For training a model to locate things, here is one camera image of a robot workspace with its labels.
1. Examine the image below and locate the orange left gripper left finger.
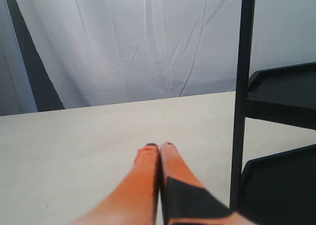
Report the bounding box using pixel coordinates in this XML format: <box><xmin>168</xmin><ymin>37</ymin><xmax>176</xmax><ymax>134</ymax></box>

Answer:
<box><xmin>72</xmin><ymin>144</ymin><xmax>159</xmax><ymax>225</ymax></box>

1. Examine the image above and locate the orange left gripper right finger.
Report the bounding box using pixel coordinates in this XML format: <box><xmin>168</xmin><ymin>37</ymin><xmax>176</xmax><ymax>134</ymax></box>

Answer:
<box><xmin>160</xmin><ymin>142</ymin><xmax>254</xmax><ymax>225</ymax></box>

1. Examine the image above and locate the black shelf rack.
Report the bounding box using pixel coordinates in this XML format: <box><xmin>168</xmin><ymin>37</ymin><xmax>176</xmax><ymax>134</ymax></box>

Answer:
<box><xmin>230</xmin><ymin>0</ymin><xmax>316</xmax><ymax>225</ymax></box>

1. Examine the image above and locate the white backdrop curtain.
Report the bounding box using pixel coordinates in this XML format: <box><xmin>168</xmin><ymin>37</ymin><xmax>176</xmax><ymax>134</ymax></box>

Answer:
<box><xmin>0</xmin><ymin>0</ymin><xmax>316</xmax><ymax>116</ymax></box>

